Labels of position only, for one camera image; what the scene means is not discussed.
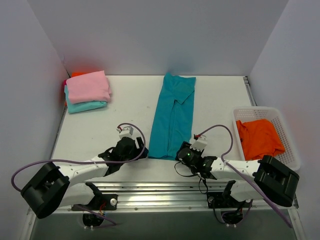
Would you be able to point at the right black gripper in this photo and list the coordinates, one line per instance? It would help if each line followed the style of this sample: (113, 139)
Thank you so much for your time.
(181, 152)

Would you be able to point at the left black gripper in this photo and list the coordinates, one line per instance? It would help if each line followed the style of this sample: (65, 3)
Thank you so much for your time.
(139, 145)

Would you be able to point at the teal polo shirt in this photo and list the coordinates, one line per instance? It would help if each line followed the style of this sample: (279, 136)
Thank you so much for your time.
(173, 118)

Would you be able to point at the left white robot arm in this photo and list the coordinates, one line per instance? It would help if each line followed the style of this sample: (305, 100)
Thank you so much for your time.
(55, 186)

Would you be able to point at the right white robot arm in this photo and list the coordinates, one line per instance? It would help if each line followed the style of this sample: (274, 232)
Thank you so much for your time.
(266, 178)

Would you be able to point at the crumpled orange shirt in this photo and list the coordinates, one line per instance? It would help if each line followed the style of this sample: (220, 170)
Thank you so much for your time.
(259, 138)

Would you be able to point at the folded light teal t shirt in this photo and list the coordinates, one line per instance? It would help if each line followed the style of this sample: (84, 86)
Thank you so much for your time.
(82, 106)

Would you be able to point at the folded pink t shirt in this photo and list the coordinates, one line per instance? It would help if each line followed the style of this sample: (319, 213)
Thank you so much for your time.
(89, 87)

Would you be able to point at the white plastic basket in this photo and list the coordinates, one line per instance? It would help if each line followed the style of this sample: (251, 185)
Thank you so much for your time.
(290, 157)

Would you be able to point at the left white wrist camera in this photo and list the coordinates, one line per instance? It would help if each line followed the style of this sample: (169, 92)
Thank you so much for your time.
(125, 132)

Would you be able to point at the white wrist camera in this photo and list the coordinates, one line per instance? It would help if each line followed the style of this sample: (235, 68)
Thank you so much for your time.
(200, 143)
(125, 132)

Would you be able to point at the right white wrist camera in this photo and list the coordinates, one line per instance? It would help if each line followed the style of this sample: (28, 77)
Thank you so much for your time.
(200, 143)

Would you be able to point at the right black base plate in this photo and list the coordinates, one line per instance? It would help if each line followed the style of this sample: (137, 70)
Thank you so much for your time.
(218, 201)

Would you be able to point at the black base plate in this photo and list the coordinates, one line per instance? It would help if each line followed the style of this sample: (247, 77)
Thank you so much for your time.
(102, 202)
(218, 201)

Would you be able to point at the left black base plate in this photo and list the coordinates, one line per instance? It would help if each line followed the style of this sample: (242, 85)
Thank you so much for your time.
(102, 202)

